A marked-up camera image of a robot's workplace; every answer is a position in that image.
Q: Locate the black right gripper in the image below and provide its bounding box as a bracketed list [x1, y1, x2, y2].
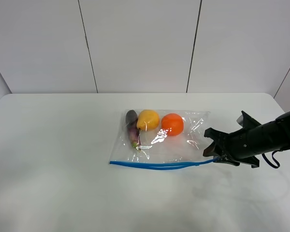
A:
[203, 124, 284, 169]

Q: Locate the clear zip bag blue zipper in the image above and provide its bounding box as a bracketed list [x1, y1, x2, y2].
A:
[109, 110, 214, 170]

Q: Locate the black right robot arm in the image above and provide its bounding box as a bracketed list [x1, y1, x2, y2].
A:
[203, 111, 290, 169]

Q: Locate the orange fruit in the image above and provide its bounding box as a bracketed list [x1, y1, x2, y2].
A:
[161, 113, 184, 136]

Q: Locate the purple eggplant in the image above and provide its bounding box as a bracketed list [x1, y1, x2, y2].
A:
[125, 110, 141, 152]

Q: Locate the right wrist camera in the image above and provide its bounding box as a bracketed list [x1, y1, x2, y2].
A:
[236, 111, 261, 130]

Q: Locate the blue cable loop right wrist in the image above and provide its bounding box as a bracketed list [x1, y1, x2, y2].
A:
[262, 150, 280, 169]

